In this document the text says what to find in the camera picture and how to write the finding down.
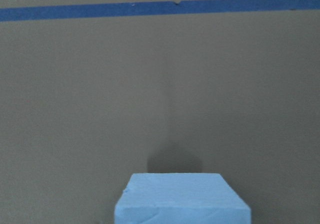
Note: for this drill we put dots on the light blue foam block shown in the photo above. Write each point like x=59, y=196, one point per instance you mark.
x=180, y=198

